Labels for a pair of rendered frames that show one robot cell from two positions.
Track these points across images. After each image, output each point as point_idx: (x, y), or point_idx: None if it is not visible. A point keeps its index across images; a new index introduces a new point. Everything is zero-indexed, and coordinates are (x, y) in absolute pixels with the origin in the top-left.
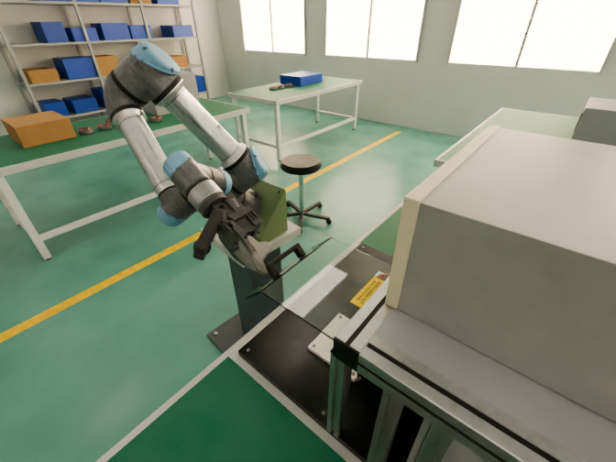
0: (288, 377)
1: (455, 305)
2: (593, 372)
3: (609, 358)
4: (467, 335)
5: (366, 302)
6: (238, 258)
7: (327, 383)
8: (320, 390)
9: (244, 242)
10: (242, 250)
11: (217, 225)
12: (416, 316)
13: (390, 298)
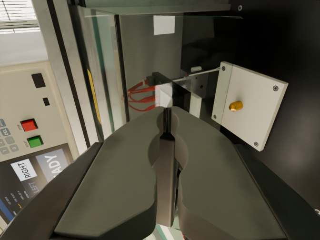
0: (303, 20)
1: (11, 53)
2: (18, 39)
3: (5, 40)
4: (35, 48)
5: (48, 55)
6: (257, 185)
7: (246, 45)
8: (252, 31)
9: (49, 191)
10: (142, 183)
11: None
12: (45, 55)
13: (36, 60)
